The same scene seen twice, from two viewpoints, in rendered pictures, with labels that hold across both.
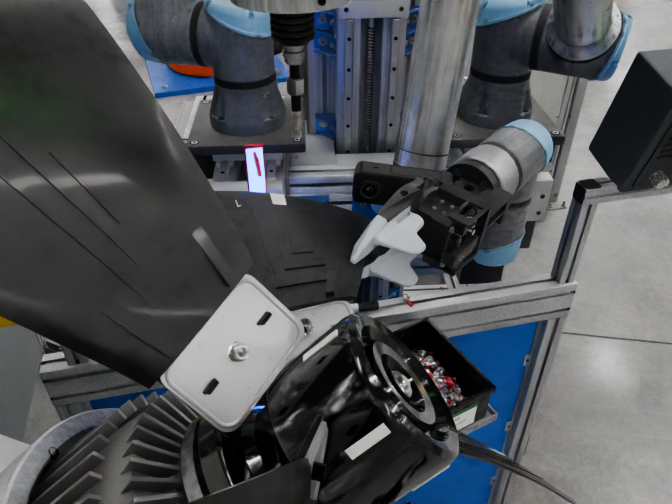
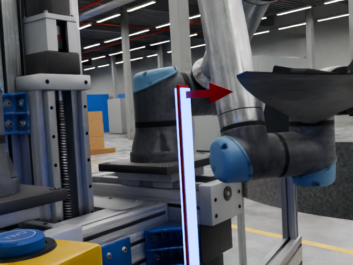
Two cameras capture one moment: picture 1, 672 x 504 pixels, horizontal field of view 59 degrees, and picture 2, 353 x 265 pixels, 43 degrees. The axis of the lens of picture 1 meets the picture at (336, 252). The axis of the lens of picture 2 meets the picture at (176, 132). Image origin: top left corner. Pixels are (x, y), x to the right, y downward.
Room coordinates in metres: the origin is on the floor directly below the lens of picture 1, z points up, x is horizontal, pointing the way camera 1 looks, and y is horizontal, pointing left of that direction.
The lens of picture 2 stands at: (0.35, 0.51, 1.16)
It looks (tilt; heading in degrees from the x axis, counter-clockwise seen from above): 3 degrees down; 311
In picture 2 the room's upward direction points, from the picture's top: 3 degrees counter-clockwise
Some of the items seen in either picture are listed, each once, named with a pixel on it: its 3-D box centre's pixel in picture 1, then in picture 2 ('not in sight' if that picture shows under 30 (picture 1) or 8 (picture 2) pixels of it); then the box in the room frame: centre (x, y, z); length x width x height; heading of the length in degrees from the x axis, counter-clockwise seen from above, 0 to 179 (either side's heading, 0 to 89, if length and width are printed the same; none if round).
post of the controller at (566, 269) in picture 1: (575, 233); (288, 194); (0.83, -0.41, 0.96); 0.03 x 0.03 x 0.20; 13
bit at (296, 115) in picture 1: (295, 97); not in sight; (0.35, 0.02, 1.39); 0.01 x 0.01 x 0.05
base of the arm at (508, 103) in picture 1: (496, 90); (158, 140); (1.14, -0.32, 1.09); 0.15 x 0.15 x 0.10
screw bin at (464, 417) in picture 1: (399, 392); not in sight; (0.58, -0.09, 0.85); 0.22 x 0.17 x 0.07; 119
